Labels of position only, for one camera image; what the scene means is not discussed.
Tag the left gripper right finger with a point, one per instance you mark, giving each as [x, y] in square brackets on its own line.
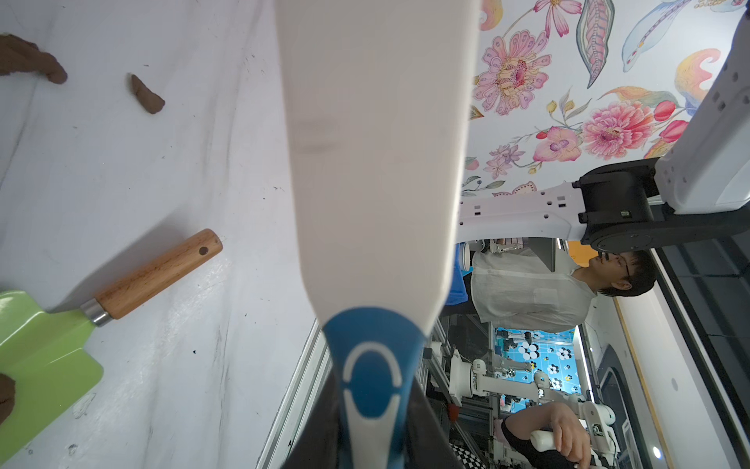
[425, 444]

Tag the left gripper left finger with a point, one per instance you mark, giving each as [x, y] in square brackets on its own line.
[322, 442]

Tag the green trowel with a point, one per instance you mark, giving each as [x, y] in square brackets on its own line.
[44, 367]

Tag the white blue cleaning brush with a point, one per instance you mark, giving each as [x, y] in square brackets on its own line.
[377, 97]

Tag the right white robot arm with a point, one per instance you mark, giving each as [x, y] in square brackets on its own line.
[698, 190]

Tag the soil clump centre table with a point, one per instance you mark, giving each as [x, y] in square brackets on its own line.
[21, 56]

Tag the person hand on controller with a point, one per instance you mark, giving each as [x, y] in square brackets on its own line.
[570, 437]

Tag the person in white shirt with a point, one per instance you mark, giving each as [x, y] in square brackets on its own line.
[516, 290]

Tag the aluminium front rail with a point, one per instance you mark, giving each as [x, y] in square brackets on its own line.
[298, 401]

